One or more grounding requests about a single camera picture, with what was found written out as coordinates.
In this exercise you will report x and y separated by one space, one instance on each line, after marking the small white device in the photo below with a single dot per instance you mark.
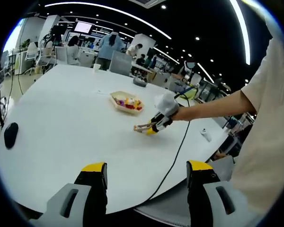
206 135

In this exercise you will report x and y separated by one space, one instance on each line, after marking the operator in beige shirt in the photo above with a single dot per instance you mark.
267 123

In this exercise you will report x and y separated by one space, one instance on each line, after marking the black tripod stand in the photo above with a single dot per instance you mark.
221 85

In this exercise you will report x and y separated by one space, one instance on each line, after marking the grey fabric chair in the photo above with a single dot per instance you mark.
221 168

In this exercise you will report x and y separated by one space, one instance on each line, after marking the purple food packet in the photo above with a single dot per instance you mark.
119 102

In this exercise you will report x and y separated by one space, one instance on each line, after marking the beige hexagonal food container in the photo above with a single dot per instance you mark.
118 95

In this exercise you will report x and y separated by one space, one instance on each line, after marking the white paper cup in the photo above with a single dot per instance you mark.
96 67

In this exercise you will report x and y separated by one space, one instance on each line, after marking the white office chair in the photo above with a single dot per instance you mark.
30 55

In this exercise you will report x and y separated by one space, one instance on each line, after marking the grey headset device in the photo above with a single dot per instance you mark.
139 82

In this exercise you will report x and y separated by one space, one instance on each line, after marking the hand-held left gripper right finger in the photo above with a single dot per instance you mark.
200 189

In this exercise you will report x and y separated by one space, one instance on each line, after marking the green potted plant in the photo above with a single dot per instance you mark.
26 43

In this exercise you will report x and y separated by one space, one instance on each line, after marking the black computer mouse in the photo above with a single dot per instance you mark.
10 134

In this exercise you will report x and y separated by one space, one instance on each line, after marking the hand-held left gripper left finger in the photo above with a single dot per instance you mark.
93 194

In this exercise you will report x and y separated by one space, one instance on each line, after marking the grey office chair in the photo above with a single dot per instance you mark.
119 62

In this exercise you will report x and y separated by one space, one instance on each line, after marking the white bright display screen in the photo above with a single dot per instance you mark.
83 27

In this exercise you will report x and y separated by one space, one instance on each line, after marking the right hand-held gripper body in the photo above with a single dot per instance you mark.
166 104

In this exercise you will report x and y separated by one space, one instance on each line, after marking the pink food tongs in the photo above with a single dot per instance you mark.
142 127

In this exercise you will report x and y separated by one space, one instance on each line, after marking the yellow clear food packet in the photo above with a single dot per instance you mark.
127 101

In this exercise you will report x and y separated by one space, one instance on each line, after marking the red food bar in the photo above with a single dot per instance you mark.
132 107

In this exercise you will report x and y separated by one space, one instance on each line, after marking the ceiling light strip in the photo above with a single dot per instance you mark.
165 35
242 30

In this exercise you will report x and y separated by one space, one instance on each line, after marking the white ceiling air conditioner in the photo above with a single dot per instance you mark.
148 2

